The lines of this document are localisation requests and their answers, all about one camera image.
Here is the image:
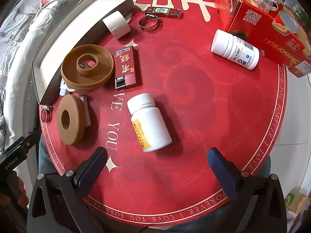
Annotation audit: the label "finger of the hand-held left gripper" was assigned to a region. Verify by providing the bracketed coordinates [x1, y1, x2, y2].
[23, 128, 42, 151]

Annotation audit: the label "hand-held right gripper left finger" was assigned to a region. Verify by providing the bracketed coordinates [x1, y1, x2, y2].
[27, 147, 108, 233]

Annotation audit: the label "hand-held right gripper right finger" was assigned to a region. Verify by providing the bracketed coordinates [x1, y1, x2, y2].
[206, 148, 288, 233]

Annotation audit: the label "brown disc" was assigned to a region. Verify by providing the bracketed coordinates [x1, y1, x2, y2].
[57, 95, 84, 146]

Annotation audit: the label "white plug adapter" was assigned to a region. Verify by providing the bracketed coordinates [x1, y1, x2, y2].
[59, 79, 76, 96]

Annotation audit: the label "brown plastic spool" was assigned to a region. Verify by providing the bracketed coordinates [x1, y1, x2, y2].
[60, 44, 114, 95]

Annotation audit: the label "yellow label white pill bottle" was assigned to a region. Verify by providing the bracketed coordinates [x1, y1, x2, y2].
[127, 93, 173, 153]

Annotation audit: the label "red cigarette box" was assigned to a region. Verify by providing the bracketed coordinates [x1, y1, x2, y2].
[114, 46, 142, 89]

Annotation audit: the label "grey shallow tray box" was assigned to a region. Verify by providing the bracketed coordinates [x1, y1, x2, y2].
[31, 0, 135, 105]

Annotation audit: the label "blue label white pill bottle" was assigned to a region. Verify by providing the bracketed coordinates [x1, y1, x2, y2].
[210, 29, 260, 70]

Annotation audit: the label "white tape roll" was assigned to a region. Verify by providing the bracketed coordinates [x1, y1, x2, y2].
[102, 11, 132, 40]

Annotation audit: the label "large metal hose clamp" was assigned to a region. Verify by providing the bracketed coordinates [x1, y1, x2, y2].
[138, 15, 164, 32]

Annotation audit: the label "printed keychain lighter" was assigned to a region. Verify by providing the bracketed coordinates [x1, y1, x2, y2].
[144, 6, 183, 19]

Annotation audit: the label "person's left hand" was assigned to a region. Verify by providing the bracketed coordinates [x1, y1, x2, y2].
[0, 172, 29, 215]

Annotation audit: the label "person's blue jeans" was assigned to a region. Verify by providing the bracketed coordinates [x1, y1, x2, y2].
[38, 133, 272, 233]

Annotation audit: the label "cardboard box with green print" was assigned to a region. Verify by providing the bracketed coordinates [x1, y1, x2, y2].
[284, 187, 310, 214]

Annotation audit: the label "red printed round mat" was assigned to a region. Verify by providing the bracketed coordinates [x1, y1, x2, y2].
[39, 0, 288, 227]

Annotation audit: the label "grey covered sofa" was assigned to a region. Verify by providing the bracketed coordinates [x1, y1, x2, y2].
[0, 0, 98, 151]

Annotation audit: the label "red fruit carton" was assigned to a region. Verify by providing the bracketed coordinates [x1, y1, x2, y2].
[220, 0, 311, 78]

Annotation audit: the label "grey round bowl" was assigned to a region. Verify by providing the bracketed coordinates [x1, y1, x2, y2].
[277, 11, 299, 33]

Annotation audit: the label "small metal hose clamp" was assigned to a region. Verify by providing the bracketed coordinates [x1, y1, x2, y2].
[40, 104, 54, 123]

